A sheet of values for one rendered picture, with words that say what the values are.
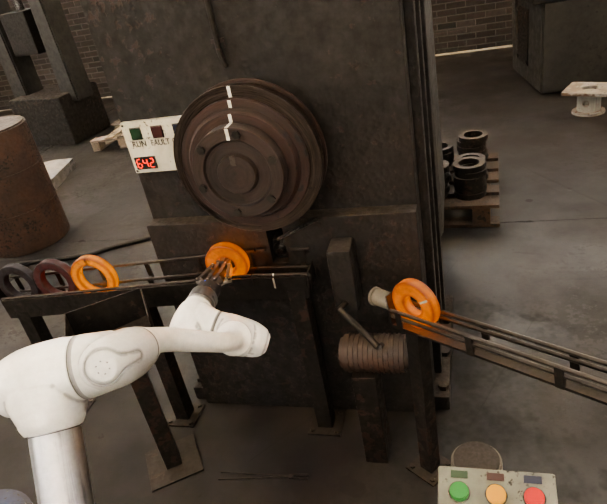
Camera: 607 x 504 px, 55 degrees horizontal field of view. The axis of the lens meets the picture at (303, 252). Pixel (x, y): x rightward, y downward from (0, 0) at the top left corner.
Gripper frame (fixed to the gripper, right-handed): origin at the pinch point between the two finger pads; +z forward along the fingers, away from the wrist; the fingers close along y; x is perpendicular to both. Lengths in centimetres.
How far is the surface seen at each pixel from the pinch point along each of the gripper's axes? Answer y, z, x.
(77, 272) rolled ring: -61, -1, -3
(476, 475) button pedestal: 81, -71, -12
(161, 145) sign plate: -17.0, 12.2, 38.3
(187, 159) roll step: -0.9, -2.9, 38.8
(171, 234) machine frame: -22.0, 7.1, 6.7
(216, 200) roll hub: 8.2, -10.1, 27.9
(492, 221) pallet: 92, 153, -82
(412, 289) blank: 65, -21, 1
